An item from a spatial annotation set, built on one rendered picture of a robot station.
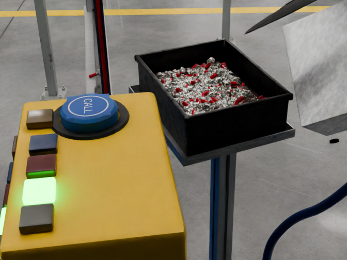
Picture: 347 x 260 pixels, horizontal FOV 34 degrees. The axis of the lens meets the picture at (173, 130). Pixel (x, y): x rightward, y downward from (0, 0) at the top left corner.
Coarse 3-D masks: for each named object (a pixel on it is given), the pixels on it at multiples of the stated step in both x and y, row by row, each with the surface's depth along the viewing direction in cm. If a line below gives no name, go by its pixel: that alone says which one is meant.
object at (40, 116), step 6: (30, 114) 40; (36, 114) 40; (42, 114) 40; (48, 114) 40; (30, 120) 39; (36, 120) 39; (42, 120) 39; (48, 120) 39; (30, 126) 39; (36, 126) 39; (42, 126) 39; (48, 126) 39
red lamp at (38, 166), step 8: (32, 160) 35; (40, 160) 35; (48, 160) 35; (56, 160) 36; (32, 168) 35; (40, 168) 35; (48, 168) 35; (56, 168) 35; (32, 176) 35; (40, 176) 35; (48, 176) 35
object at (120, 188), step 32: (128, 96) 43; (64, 128) 39; (128, 128) 39; (160, 128) 40; (64, 160) 36; (96, 160) 36; (128, 160) 36; (160, 160) 36; (64, 192) 34; (96, 192) 34; (128, 192) 34; (160, 192) 34; (64, 224) 31; (96, 224) 31; (128, 224) 31; (160, 224) 31; (0, 256) 30; (32, 256) 30; (64, 256) 30; (96, 256) 31; (128, 256) 31; (160, 256) 31
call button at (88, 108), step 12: (72, 96) 41; (84, 96) 41; (96, 96) 41; (108, 96) 41; (60, 108) 40; (72, 108) 40; (84, 108) 40; (96, 108) 40; (108, 108) 40; (72, 120) 39; (84, 120) 39; (96, 120) 39; (108, 120) 39; (84, 132) 39
